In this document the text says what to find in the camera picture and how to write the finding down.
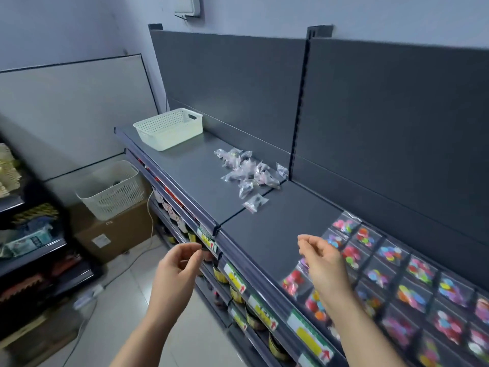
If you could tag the brown cardboard box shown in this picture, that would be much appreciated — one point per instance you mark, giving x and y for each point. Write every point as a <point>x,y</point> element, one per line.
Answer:
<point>114,233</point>

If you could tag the red packaged goods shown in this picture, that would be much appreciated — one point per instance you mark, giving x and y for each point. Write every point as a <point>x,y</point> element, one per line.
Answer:
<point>23,287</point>

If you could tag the row of shelf price labels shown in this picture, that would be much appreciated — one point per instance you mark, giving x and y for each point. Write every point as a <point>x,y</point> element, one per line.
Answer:
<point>263,313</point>

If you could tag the pile of clear small packets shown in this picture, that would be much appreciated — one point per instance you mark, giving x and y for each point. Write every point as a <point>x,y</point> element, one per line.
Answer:
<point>248,173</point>

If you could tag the dark grey store shelf unit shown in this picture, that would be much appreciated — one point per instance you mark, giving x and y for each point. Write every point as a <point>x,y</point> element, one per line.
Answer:
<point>363,122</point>

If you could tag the small white perforated basket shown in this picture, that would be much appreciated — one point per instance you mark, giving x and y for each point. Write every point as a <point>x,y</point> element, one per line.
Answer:
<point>168,129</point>

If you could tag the person's right thumb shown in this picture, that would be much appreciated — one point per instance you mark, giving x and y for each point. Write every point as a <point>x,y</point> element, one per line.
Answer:
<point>306,254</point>

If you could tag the cream woven goods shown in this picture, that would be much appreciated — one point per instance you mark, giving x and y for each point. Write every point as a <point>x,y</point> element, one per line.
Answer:
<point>7,171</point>

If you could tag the teal printed packet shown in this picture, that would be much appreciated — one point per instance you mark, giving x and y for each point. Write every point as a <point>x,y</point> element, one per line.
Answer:
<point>26,241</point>

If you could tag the white wall device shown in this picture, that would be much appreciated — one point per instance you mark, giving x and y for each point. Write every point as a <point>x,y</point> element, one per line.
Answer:
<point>188,5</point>

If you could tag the tall white slotted basket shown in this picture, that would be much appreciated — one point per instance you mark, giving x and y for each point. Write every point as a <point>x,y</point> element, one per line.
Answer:
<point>112,191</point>

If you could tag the white power strip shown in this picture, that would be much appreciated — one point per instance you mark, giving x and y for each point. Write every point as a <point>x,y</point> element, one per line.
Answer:
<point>88,298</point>

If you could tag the person's left forearm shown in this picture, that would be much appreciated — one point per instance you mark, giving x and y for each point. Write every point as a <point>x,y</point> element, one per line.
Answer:
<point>149,340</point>

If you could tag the row of small bottles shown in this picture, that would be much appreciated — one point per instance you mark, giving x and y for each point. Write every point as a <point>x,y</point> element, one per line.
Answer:
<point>172,214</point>

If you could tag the person's right hand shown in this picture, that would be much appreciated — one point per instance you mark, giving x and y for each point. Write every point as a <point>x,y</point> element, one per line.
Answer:
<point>328,271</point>

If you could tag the person's left thumb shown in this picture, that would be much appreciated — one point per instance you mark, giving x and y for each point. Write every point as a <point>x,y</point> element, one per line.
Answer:
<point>195,261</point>

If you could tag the person's left hand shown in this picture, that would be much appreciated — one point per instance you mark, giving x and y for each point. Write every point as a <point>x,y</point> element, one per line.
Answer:
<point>172,286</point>

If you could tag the grey black-framed wall board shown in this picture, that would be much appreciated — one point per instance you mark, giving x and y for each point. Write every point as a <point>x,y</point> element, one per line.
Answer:
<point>76,110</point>

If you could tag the black side shelf rack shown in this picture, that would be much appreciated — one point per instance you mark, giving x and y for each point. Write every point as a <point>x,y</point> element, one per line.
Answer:
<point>34,259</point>

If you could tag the person's right forearm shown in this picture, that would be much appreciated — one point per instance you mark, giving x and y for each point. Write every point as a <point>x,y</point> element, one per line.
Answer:
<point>363,336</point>

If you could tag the yellow black striped goods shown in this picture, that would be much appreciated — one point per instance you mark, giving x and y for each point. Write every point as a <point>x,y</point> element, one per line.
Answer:
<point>35,212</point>

